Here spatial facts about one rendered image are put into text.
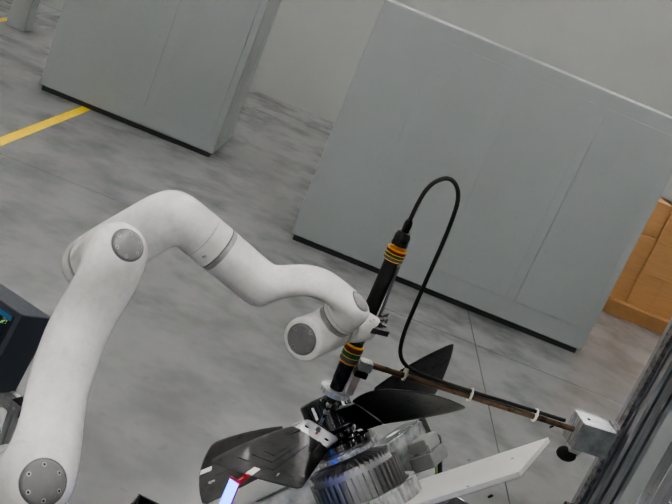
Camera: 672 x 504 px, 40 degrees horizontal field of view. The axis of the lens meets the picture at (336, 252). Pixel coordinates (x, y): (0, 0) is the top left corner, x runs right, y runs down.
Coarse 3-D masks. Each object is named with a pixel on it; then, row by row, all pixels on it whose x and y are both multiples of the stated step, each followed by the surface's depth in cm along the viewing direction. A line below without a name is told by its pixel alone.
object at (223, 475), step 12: (252, 432) 230; (264, 432) 228; (216, 444) 235; (228, 444) 231; (240, 444) 228; (216, 456) 230; (204, 468) 228; (216, 468) 225; (204, 480) 224; (228, 480) 221; (252, 480) 219; (204, 492) 220; (216, 492) 219
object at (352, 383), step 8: (360, 360) 208; (360, 368) 207; (368, 368) 207; (352, 376) 208; (360, 376) 207; (328, 384) 210; (352, 384) 208; (328, 392) 206; (336, 392) 207; (344, 392) 209; (352, 392) 209; (344, 400) 208
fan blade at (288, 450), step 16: (272, 432) 208; (288, 432) 209; (304, 432) 211; (240, 448) 202; (256, 448) 201; (272, 448) 201; (288, 448) 203; (304, 448) 205; (320, 448) 207; (224, 464) 196; (240, 464) 195; (256, 464) 195; (272, 464) 196; (288, 464) 197; (304, 464) 199; (272, 480) 189; (288, 480) 190; (304, 480) 192
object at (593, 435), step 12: (576, 420) 220; (588, 420) 219; (600, 420) 222; (564, 432) 223; (576, 432) 218; (588, 432) 217; (600, 432) 217; (612, 432) 218; (576, 444) 218; (588, 444) 218; (600, 444) 218; (612, 444) 219; (600, 456) 219
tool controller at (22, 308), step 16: (0, 288) 207; (0, 304) 198; (16, 304) 201; (0, 320) 197; (16, 320) 196; (32, 320) 200; (48, 320) 205; (0, 336) 197; (16, 336) 198; (32, 336) 202; (0, 352) 196; (16, 352) 200; (32, 352) 205; (0, 368) 198; (16, 368) 203; (0, 384) 201; (16, 384) 206
